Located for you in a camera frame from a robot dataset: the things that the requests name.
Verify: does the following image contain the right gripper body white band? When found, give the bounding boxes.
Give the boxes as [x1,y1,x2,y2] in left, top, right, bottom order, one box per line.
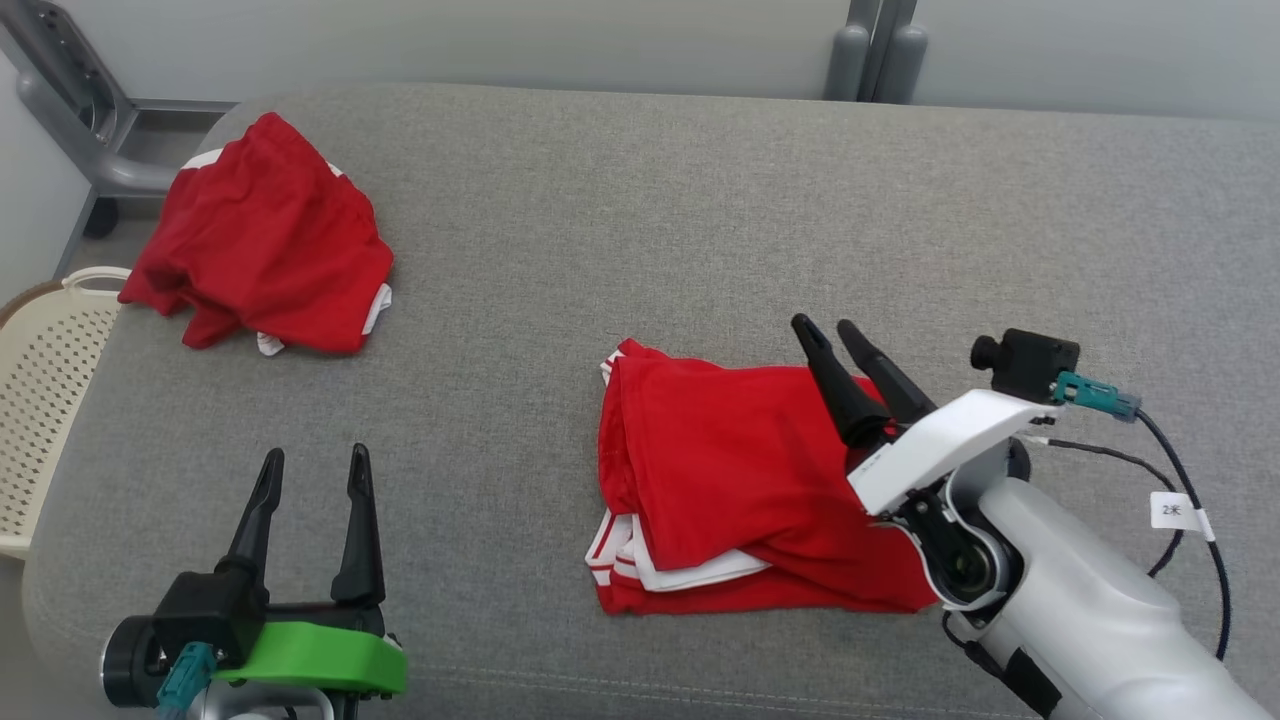
[847,388,1067,586]

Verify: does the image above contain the red jersey shirt white sleeves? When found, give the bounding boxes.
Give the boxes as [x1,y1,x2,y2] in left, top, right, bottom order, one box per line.
[584,338,943,617]

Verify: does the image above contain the cream perforated laundry basket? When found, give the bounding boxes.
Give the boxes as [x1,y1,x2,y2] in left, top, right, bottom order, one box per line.
[0,266,133,562]

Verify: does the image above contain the grey metal partition post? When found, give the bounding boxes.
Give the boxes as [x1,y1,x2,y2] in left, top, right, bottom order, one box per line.
[824,0,930,104]

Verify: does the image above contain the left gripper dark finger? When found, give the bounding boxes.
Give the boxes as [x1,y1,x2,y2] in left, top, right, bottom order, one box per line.
[214,447,287,601]
[329,443,387,609]

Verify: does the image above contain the thin black cable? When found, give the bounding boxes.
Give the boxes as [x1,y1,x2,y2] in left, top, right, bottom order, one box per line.
[1024,434,1188,580]

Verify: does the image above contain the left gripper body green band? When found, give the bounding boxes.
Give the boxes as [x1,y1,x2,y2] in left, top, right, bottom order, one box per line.
[99,600,410,709]

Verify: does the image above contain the grey partition post wheeled foot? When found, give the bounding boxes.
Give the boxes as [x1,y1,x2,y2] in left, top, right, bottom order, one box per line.
[0,0,238,241]

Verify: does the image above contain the white cable label tag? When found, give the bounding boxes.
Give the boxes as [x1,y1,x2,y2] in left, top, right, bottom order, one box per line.
[1149,490,1217,542]

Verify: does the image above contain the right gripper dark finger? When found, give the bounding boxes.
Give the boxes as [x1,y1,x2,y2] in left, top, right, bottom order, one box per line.
[837,319,940,431]
[790,313,893,449]

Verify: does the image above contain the red shorts white side stripe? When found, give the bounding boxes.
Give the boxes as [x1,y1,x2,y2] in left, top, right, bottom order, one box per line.
[117,111,395,358]

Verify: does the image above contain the dark cable teal connector tagged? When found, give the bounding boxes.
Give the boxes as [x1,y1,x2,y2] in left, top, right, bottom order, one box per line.
[1051,371,1233,662]

